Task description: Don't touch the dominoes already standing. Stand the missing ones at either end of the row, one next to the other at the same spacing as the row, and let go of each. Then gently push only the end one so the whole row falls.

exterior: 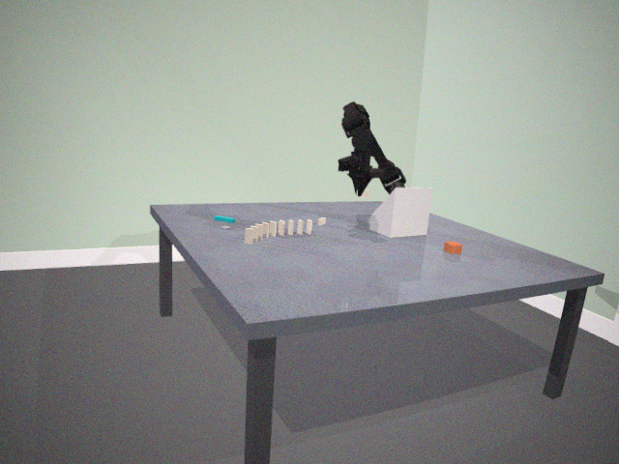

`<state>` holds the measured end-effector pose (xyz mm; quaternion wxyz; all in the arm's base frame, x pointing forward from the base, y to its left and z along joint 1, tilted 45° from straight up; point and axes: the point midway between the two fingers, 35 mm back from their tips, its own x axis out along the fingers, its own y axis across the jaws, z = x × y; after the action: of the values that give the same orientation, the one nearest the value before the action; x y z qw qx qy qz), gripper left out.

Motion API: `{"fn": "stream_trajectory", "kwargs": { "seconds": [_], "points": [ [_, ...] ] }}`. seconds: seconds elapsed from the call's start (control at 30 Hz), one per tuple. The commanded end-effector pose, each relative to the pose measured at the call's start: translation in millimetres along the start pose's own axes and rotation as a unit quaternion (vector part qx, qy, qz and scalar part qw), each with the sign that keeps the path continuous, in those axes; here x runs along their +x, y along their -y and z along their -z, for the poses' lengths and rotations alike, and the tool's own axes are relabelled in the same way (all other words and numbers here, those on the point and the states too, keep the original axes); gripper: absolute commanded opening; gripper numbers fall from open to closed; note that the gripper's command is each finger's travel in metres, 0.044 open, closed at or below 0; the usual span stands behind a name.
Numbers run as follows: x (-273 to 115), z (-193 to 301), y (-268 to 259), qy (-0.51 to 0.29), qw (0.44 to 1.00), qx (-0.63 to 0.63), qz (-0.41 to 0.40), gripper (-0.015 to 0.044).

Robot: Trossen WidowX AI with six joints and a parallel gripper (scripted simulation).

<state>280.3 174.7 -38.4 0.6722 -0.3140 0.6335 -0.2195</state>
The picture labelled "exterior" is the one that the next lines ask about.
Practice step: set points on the small orange block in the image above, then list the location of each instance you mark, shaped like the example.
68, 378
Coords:
452, 247

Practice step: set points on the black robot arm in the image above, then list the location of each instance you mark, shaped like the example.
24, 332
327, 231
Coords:
356, 122

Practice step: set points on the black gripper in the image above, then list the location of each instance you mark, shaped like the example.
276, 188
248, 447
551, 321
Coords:
361, 176

